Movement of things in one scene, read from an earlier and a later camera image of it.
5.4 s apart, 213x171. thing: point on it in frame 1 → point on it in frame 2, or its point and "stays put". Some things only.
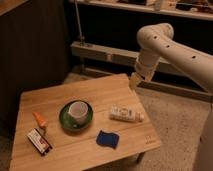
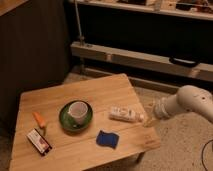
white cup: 78,111 stays put
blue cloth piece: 107,139 stays put
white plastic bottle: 126,113 stays put
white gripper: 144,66 → 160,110
